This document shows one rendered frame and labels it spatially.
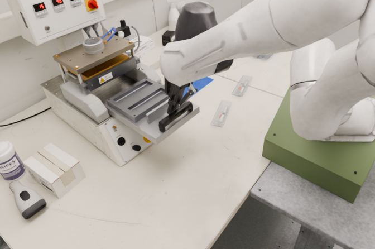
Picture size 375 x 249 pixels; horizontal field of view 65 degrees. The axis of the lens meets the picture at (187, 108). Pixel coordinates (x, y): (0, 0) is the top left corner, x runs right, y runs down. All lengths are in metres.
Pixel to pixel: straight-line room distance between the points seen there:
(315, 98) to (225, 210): 0.52
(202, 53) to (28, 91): 1.27
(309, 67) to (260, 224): 1.31
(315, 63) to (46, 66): 1.34
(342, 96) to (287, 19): 0.25
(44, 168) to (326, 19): 1.02
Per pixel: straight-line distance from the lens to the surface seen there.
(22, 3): 1.24
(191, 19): 0.70
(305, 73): 0.74
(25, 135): 1.53
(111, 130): 1.15
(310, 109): 0.70
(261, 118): 1.37
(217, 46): 0.53
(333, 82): 0.65
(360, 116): 1.01
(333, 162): 1.08
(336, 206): 1.12
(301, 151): 1.09
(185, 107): 1.00
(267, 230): 1.89
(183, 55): 0.60
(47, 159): 1.21
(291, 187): 1.12
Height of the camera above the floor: 1.62
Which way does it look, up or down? 38 degrees down
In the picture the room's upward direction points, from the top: 4 degrees counter-clockwise
